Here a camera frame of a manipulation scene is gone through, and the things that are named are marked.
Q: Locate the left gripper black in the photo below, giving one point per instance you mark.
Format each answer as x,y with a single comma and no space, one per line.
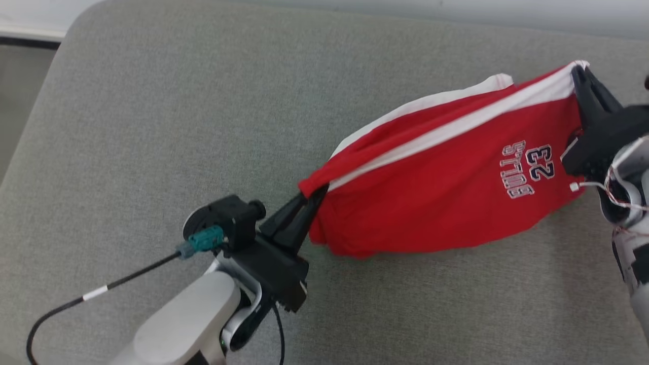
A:
276,271

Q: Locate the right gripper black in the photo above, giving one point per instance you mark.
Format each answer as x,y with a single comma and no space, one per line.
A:
603,139

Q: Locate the red shorts with white trim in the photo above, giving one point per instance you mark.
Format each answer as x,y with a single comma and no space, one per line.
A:
431,192

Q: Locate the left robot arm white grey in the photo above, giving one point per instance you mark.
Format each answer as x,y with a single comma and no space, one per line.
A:
187,319

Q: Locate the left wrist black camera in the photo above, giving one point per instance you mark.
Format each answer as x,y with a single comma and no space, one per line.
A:
230,218

